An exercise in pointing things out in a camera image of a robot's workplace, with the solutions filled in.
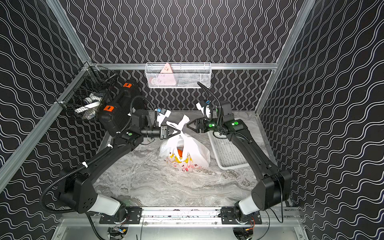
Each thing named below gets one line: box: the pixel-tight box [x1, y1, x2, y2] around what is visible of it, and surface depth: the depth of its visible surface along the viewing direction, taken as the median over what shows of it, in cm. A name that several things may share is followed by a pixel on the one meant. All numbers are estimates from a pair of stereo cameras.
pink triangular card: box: [151, 63, 177, 86], surface depth 92 cm
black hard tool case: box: [97, 81, 145, 135], surface depth 90 cm
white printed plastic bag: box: [159, 114, 211, 172], surface depth 77 cm
